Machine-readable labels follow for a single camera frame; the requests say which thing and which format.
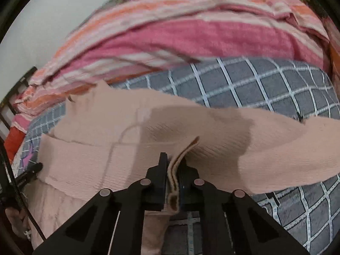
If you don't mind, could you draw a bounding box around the pink knit sweater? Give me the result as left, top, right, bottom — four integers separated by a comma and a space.
27, 81, 339, 254

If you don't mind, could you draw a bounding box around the person's left hand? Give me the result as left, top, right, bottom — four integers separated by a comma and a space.
5, 207, 31, 240

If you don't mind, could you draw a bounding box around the red pillow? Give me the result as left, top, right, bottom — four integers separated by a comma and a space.
4, 127, 25, 164

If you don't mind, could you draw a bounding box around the dark wooden headboard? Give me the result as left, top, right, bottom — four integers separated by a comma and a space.
1, 66, 37, 132

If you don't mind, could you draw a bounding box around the pink orange striped quilt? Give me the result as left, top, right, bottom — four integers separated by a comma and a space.
12, 0, 330, 132

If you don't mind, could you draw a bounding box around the black cable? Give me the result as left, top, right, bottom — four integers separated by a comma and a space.
0, 140, 47, 242

